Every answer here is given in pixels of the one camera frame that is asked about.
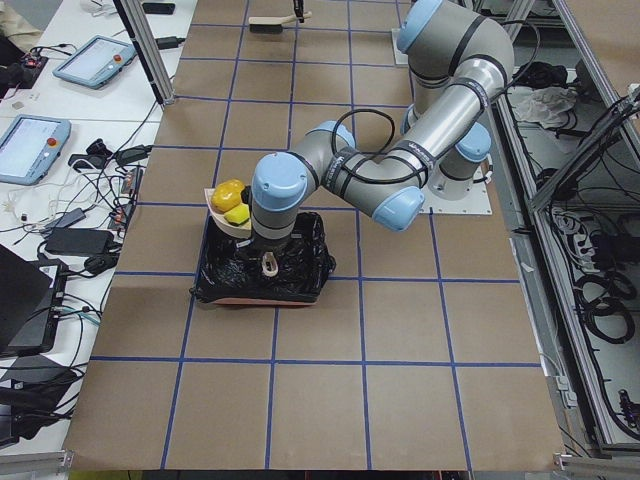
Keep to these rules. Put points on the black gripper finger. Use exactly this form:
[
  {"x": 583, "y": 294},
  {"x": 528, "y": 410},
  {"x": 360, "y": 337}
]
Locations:
[{"x": 299, "y": 10}]

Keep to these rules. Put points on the beige hand brush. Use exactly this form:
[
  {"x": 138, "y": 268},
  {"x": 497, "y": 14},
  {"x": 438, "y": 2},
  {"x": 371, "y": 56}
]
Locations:
[{"x": 275, "y": 25}]

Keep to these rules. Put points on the yellow toy potato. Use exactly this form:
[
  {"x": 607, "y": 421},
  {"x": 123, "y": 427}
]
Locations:
[{"x": 227, "y": 195}]

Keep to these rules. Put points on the yellow green sponge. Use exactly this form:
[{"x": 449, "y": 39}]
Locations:
[{"x": 238, "y": 215}]

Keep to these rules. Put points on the beige dustpan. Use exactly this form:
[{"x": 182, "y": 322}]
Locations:
[{"x": 269, "y": 264}]

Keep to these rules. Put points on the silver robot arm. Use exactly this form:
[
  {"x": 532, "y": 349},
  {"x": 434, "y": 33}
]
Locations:
[{"x": 459, "y": 61}]

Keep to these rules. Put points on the bin with black bag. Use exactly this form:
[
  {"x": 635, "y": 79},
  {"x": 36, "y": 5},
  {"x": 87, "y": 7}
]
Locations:
[{"x": 232, "y": 271}]

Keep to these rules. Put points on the black power adapter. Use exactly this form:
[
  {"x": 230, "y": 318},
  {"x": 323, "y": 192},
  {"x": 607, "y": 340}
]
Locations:
[{"x": 169, "y": 42}]

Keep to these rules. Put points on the black smartphone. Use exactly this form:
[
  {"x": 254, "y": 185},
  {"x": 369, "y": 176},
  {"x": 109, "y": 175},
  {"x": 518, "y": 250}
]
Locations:
[{"x": 158, "y": 8}]

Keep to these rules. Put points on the far teach pendant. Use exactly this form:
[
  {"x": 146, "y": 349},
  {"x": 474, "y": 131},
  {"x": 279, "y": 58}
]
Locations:
[{"x": 96, "y": 63}]

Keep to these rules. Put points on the teach pendant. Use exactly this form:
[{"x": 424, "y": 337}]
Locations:
[
  {"x": 30, "y": 146},
  {"x": 96, "y": 63}
]

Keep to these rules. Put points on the black webcam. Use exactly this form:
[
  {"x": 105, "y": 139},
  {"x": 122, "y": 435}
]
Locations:
[{"x": 96, "y": 156}]

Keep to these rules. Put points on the white crumpled cloth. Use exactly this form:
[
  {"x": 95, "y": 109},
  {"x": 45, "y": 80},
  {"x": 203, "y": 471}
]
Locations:
[{"x": 548, "y": 107}]

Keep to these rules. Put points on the near teach pendant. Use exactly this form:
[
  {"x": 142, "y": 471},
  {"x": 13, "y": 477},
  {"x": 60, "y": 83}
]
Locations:
[{"x": 30, "y": 146}]

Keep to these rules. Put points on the black laptop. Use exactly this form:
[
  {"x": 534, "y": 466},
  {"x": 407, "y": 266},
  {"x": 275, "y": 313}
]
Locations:
[{"x": 31, "y": 295}]

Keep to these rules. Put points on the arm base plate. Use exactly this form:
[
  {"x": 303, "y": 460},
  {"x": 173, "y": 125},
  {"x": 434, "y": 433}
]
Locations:
[
  {"x": 458, "y": 186},
  {"x": 402, "y": 41}
]

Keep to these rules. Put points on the aluminium frame post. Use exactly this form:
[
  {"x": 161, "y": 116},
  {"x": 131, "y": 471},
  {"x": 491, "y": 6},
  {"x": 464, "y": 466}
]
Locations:
[{"x": 139, "y": 31}]

